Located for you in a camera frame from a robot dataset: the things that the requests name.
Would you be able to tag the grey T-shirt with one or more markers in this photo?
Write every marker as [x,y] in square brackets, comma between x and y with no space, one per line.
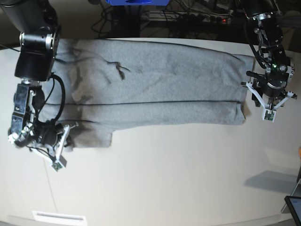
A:
[118,84]

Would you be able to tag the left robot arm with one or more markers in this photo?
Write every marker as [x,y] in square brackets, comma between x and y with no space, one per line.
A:
[268,89]

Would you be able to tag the tablet with black frame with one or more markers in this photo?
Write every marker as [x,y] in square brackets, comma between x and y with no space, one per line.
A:
[294,206]

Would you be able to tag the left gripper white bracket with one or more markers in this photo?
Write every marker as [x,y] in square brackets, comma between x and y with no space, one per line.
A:
[269,108]

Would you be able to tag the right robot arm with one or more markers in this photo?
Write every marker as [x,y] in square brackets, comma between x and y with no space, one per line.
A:
[39,37]

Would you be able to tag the white label strip on table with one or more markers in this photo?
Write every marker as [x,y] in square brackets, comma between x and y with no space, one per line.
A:
[63,219]

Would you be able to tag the power strip with red light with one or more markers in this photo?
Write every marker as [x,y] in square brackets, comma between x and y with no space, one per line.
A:
[211,19]

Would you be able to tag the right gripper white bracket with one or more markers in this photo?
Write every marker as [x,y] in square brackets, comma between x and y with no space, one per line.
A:
[52,141]

